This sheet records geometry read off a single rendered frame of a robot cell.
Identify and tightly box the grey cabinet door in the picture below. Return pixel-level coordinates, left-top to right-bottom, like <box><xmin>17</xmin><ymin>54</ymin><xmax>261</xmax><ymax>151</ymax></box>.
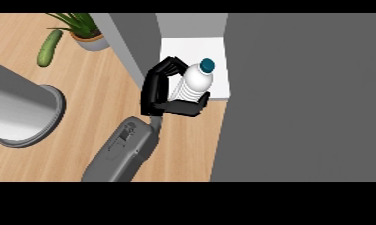
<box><xmin>208</xmin><ymin>13</ymin><xmax>376</xmax><ymax>183</ymax></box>

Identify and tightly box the potted green plant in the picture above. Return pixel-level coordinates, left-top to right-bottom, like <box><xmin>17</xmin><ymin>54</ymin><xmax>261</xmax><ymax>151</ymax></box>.
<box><xmin>44</xmin><ymin>13</ymin><xmax>112</xmax><ymax>53</ymax></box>

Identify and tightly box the green cucumber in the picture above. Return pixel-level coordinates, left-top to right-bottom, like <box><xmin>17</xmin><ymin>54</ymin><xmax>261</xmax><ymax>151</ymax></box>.
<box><xmin>35</xmin><ymin>29</ymin><xmax>65</xmax><ymax>68</ymax></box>

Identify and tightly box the grey cabinet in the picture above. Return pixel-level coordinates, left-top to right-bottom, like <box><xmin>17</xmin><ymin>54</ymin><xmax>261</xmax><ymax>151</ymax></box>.
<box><xmin>88</xmin><ymin>13</ymin><xmax>231</xmax><ymax>101</ymax></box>

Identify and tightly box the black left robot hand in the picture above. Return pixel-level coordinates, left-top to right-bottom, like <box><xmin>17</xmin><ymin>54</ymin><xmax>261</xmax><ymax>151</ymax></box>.
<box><xmin>140</xmin><ymin>55</ymin><xmax>211</xmax><ymax>118</ymax></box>

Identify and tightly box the white bottled water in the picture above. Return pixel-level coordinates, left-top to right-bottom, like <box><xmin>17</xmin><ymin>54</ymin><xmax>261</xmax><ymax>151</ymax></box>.
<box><xmin>166</xmin><ymin>57</ymin><xmax>217</xmax><ymax>103</ymax></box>

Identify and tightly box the grey metal pot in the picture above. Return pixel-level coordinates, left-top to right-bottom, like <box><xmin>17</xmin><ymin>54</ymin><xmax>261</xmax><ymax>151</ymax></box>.
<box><xmin>0</xmin><ymin>65</ymin><xmax>68</xmax><ymax>149</ymax></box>

